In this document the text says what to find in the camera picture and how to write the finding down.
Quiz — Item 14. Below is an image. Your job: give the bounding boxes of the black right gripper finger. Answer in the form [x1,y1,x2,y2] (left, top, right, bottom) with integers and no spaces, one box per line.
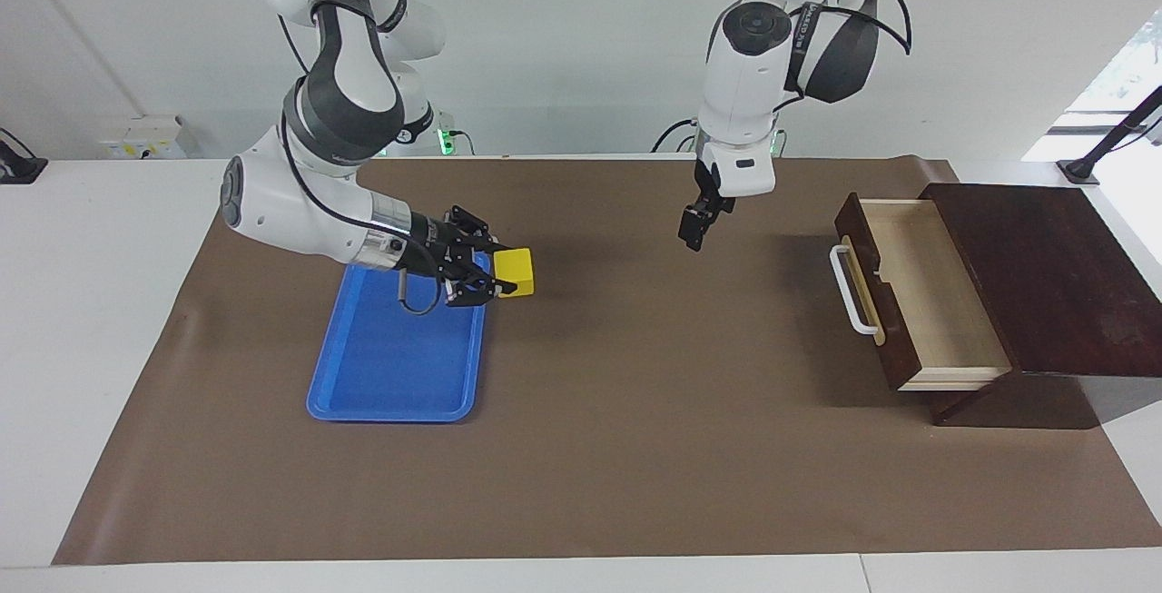
[448,204,503,254]
[446,267,519,309]

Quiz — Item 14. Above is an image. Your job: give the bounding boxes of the yellow cube block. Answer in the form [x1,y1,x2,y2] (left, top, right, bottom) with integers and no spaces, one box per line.
[495,248,536,299]

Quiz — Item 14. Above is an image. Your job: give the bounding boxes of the wooden drawer with white handle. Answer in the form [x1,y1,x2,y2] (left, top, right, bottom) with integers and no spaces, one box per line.
[830,192,1013,392]

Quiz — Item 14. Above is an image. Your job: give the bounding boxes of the dark wooden drawer cabinet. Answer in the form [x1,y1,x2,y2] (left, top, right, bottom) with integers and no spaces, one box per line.
[917,183,1162,430]

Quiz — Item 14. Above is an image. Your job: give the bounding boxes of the blue plastic tray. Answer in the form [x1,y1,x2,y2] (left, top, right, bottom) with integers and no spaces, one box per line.
[306,248,492,423]

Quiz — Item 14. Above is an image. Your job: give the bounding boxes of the brown table mat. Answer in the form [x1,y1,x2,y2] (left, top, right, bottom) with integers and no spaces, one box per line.
[52,154,1162,567]

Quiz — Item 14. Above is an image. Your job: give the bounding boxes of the black table clamp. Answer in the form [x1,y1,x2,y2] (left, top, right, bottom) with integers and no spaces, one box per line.
[0,127,48,185]

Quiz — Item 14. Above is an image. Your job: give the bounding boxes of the bright window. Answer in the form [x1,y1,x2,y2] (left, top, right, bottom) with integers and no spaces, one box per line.
[1021,12,1162,163]

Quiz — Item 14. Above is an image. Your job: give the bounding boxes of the white wall socket box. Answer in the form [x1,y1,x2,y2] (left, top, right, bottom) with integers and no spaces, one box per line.
[98,116,189,160]

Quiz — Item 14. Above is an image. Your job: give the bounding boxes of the black camera stand pole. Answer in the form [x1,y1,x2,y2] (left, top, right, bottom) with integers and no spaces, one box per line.
[1058,84,1162,185]

